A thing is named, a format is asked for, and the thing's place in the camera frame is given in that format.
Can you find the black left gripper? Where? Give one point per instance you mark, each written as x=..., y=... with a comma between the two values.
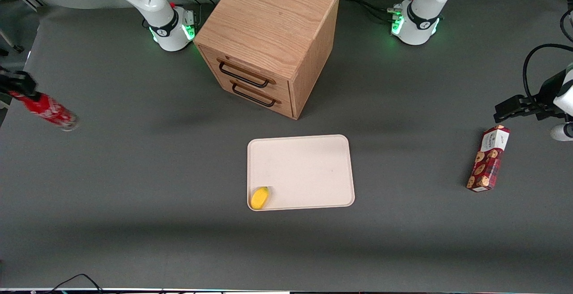
x=547, y=92

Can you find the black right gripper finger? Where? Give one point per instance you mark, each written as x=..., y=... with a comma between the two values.
x=15, y=75
x=26, y=88

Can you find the red coke bottle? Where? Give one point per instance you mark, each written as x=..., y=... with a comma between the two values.
x=47, y=109

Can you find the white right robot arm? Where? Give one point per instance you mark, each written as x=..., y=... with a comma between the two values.
x=156, y=14

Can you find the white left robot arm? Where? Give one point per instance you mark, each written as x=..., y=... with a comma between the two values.
x=421, y=21

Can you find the beige plastic tray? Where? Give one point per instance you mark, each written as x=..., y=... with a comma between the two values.
x=304, y=171

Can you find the grey stand leg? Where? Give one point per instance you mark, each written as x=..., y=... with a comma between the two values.
x=11, y=42

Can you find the red cookie box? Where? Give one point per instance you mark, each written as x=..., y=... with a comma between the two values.
x=488, y=159

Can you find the wooden drawer cabinet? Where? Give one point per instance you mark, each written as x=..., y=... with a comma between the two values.
x=268, y=30

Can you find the yellow toy mango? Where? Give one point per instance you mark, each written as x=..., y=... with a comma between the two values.
x=259, y=198

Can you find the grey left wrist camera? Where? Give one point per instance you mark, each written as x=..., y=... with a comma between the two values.
x=562, y=132

